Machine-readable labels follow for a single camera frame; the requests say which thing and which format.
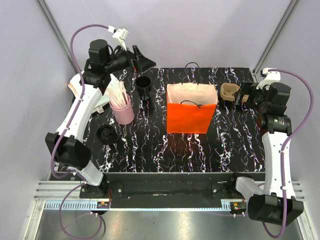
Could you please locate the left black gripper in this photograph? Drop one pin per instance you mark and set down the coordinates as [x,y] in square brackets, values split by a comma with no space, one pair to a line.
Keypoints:
[137,62]

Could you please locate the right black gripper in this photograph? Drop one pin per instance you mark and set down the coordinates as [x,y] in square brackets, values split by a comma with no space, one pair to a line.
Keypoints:
[247,88]

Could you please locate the black coffee cup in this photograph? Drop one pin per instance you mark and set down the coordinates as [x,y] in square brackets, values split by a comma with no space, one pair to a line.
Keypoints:
[143,87]

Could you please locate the orange paper bag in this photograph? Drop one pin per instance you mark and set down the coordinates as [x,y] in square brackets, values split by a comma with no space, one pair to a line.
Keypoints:
[190,107]

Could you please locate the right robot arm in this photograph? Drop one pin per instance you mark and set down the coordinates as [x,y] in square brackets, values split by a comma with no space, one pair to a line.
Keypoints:
[276,202]

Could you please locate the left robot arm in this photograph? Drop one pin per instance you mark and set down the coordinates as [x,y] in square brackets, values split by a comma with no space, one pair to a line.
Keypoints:
[66,144]

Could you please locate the bottom pulp cup carrier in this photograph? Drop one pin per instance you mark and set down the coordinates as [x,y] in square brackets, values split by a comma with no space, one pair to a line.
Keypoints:
[228,90]

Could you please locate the white napkin stack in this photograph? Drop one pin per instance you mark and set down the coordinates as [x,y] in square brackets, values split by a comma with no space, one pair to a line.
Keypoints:
[100,105]

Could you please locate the pink straw holder cup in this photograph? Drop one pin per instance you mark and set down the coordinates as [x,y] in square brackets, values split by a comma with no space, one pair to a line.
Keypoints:
[124,115]

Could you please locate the black cup lid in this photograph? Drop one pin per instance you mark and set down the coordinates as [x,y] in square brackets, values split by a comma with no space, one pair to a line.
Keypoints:
[106,134]

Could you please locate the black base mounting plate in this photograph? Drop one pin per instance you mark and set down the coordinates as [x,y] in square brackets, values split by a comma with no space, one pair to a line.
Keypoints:
[165,191]

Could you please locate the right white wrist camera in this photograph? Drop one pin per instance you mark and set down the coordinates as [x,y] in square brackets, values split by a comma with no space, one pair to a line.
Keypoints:
[269,77]

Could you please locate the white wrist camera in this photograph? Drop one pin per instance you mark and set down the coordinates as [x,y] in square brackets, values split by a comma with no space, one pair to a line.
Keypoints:
[119,35]
[269,77]

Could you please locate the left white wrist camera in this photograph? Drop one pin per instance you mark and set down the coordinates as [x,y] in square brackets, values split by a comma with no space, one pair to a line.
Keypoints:
[119,35]

